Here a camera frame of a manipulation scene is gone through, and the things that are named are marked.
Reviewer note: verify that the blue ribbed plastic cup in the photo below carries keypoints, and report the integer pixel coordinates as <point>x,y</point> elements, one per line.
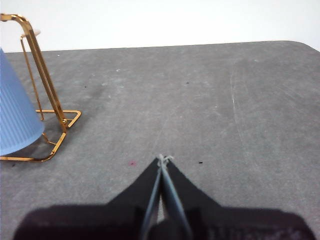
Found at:
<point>15,112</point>

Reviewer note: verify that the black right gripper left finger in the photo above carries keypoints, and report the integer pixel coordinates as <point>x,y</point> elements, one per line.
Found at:
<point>100,222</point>

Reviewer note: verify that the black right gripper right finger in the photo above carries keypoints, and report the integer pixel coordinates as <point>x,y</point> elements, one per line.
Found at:
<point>225,225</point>

